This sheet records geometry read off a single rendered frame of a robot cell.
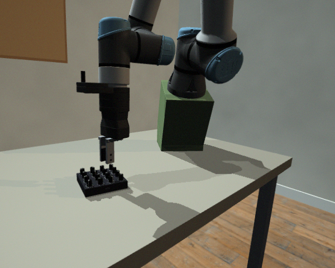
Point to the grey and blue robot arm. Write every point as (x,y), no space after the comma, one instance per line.
(209,51)

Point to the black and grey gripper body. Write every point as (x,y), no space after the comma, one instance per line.
(114,100)

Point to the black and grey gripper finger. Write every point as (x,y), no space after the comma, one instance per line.
(110,150)
(102,147)

